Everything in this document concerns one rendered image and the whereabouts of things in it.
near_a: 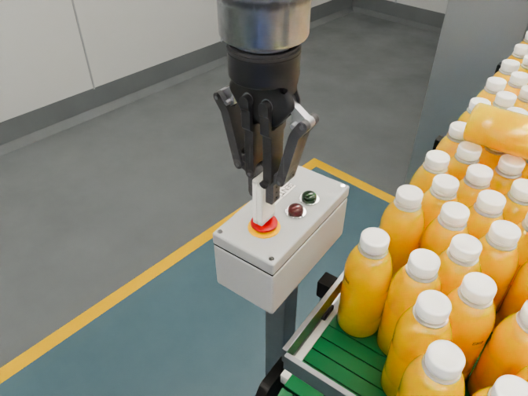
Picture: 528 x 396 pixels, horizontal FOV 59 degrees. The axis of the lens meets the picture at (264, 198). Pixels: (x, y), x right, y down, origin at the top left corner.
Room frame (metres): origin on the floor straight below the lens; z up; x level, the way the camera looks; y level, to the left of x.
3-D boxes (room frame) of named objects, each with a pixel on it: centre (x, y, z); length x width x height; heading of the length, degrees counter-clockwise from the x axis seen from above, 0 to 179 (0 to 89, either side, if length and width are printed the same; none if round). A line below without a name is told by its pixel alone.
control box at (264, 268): (0.50, -0.03, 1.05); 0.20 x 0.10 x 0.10; 144
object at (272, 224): (0.46, 0.00, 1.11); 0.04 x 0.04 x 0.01
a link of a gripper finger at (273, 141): (0.45, -0.01, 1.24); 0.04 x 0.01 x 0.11; 144
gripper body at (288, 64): (0.46, 0.00, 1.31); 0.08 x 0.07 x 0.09; 54
